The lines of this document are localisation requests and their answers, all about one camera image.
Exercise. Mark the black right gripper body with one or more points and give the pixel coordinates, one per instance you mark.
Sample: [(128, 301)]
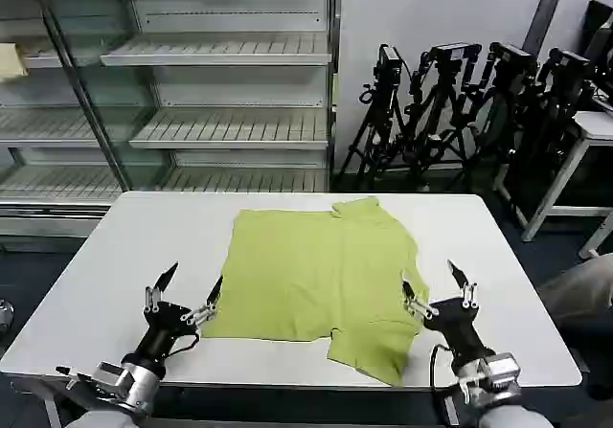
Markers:
[(455, 322)]

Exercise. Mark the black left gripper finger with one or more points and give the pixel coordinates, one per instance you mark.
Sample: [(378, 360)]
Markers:
[(211, 301), (163, 282)]

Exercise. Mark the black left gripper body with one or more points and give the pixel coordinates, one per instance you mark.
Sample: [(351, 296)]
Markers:
[(165, 322)]

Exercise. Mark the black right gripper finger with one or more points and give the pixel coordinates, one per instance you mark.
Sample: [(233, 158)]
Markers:
[(463, 286), (414, 303)]

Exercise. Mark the green shirt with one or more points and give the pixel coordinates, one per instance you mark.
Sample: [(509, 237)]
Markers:
[(311, 279)]

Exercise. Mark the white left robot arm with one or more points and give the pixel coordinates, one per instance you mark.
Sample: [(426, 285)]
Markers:
[(124, 385)]

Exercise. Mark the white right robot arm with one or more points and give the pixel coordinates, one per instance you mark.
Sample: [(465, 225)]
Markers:
[(498, 389)]

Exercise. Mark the person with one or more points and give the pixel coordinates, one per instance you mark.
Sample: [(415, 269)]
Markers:
[(582, 289)]

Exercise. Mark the dark round object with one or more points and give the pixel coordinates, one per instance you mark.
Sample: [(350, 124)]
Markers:
[(5, 318)]

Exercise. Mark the white side table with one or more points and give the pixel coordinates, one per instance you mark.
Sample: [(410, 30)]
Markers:
[(594, 128)]

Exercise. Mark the white empty display shelf rack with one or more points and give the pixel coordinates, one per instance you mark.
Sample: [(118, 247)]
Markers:
[(230, 88)]

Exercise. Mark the pale yellow sheet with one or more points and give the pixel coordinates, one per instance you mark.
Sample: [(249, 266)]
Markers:
[(12, 61)]

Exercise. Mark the black chair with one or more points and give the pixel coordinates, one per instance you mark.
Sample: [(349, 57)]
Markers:
[(601, 40)]

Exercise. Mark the black tripod with wide camera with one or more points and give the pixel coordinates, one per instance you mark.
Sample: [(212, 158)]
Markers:
[(443, 93)]

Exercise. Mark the black tripod with box camera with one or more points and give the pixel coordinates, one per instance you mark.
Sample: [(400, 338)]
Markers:
[(383, 107)]

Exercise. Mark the glass door with metal frame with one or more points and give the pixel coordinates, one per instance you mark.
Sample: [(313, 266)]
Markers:
[(100, 88)]

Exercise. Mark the grey slanted wall pole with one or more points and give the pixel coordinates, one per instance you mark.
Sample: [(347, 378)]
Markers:
[(546, 11)]

